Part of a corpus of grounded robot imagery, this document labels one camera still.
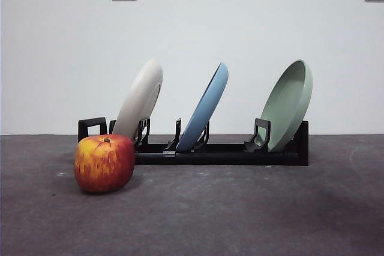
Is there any cream yellow plate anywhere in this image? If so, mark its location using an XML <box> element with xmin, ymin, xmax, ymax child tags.
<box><xmin>112</xmin><ymin>59</ymin><xmax>164</xmax><ymax>143</ymax></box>

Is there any red yellow apple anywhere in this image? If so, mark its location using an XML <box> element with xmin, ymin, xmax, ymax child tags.
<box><xmin>74</xmin><ymin>134</ymin><xmax>136</xmax><ymax>194</ymax></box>

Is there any blue plate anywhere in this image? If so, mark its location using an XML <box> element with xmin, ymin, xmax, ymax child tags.
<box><xmin>175</xmin><ymin>62</ymin><xmax>229</xmax><ymax>152</ymax></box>

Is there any black plate rack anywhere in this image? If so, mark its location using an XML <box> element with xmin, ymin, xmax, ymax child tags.
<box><xmin>77</xmin><ymin>116</ymin><xmax>310</xmax><ymax>167</ymax></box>

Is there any green plate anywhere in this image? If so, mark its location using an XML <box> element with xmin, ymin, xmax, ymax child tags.
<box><xmin>259</xmin><ymin>60</ymin><xmax>314</xmax><ymax>153</ymax></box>

